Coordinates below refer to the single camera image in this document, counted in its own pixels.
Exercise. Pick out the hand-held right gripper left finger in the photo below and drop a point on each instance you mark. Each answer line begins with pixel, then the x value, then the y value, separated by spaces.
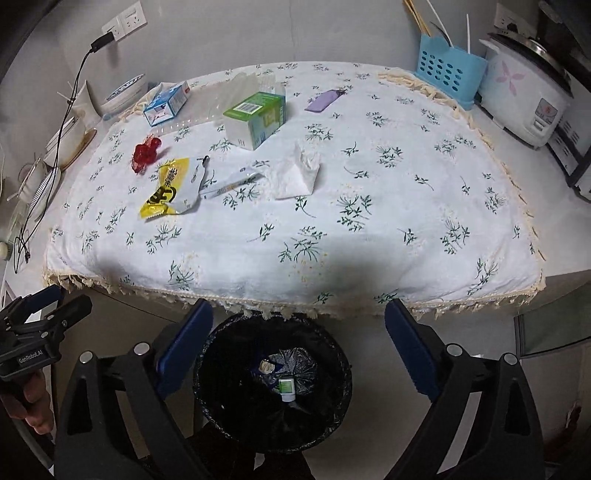
pixel 184 344

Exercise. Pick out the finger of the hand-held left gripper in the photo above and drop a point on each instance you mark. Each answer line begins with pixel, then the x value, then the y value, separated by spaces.
pixel 69 313
pixel 41 297

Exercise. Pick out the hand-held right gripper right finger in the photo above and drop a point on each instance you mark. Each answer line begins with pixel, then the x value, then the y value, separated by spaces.
pixel 413 350

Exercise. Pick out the black trash bin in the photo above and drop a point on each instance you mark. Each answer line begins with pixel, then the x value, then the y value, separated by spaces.
pixel 231 415

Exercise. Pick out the yellow snack packet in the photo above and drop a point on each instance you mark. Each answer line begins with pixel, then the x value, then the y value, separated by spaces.
pixel 168 189

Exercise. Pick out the white tissue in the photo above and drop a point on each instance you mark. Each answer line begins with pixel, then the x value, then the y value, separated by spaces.
pixel 298 177

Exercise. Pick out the person's left hand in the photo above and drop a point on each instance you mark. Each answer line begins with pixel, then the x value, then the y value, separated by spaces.
pixel 32 401

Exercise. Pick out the crumpled blue wrapper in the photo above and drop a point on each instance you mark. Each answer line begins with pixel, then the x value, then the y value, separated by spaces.
pixel 265 369

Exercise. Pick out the white ribbed device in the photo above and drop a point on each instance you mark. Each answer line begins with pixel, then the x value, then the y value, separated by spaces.
pixel 41 189

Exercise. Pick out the small green white box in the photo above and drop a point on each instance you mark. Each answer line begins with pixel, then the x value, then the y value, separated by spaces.
pixel 286 388

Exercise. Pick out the glass cabinet door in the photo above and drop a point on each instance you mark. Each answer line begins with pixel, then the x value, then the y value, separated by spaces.
pixel 554 325

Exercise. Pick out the white floral tablecloth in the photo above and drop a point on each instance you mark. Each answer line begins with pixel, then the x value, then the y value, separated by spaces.
pixel 378 207

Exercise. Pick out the white tube wrapper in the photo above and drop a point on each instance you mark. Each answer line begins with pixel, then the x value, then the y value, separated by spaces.
pixel 231 184

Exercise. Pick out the red candy wrapper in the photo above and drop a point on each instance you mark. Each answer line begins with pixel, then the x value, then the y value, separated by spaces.
pixel 145 154

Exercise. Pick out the blue patterned white bowl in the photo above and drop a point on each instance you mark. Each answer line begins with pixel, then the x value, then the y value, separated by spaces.
pixel 122 94

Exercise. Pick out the blue white carton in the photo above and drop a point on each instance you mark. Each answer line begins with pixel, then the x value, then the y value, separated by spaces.
pixel 166 104

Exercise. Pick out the clear bubble wrap sheet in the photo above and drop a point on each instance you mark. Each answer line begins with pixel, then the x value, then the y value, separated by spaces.
pixel 205 108

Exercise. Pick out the black white box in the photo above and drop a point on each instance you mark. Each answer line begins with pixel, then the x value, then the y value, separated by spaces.
pixel 575 152

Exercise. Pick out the black charger plug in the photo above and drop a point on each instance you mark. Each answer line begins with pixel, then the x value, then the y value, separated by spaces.
pixel 101 41

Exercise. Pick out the white rice cooker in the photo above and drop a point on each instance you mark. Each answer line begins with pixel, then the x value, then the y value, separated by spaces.
pixel 521 92

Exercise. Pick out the blue perforated utensil holder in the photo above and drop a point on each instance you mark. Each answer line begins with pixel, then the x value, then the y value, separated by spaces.
pixel 450 69

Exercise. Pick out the white straw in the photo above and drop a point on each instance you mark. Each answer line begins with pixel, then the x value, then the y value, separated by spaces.
pixel 467 32
pixel 435 18

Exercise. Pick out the wooden chopsticks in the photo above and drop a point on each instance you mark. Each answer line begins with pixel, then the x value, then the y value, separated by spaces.
pixel 418 18

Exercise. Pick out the white wall socket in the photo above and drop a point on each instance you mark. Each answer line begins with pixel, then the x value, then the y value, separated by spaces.
pixel 134 14
pixel 504 14
pixel 113 28

